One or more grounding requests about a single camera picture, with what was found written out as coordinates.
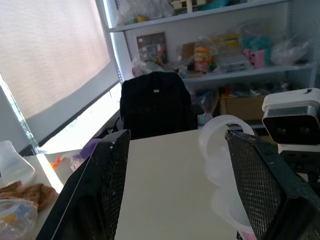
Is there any clear plastic storage box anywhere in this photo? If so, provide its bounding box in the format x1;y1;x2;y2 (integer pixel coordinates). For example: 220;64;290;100
217;53;251;74

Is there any translucent empty plastic cup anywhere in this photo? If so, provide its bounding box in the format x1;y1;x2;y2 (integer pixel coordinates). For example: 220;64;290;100
198;114;256;186

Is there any small orange toy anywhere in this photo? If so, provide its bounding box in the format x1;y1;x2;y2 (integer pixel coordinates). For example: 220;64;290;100
49;155;66;169

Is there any translucent cup with red liquid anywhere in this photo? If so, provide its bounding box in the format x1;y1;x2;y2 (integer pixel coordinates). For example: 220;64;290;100
210;185;257;240

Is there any pink box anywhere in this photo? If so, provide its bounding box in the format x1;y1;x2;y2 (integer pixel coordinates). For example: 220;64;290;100
242;48;266;70

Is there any brown cardboard box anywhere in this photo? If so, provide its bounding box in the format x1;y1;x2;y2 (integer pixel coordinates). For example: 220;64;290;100
219;94;270;124

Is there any brown crumpled cloth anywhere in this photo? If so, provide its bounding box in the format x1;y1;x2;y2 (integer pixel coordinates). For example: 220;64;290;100
0;180;60;213

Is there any purple plastic bag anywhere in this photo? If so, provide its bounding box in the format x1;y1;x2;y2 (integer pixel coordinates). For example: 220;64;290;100
69;138;102;172

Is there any black backpack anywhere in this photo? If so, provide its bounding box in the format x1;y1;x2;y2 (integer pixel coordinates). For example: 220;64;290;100
119;71;199;140

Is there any white roller window blind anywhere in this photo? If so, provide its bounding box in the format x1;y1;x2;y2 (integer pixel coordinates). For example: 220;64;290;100
0;0;112;121

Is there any crumpled clear plastic bag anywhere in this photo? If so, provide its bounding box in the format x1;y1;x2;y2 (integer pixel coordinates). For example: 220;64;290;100
270;34;315;66

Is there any colourful snack bag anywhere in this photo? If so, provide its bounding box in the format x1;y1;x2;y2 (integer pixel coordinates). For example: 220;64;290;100
193;41;218;74

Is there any grey metal shelf unit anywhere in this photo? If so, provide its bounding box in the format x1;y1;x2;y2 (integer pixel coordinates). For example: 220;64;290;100
103;0;320;131

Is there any white depth camera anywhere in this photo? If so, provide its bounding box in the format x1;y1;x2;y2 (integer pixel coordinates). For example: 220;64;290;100
261;87;320;154

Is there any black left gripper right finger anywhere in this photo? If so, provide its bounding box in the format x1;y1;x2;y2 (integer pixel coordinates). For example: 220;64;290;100
224;129;320;240

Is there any brown framed peg board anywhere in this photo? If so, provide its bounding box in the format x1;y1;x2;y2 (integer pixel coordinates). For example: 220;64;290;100
136;32;168;63

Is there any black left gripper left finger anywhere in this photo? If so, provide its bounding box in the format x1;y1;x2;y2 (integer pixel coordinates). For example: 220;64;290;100
35;129;132;240

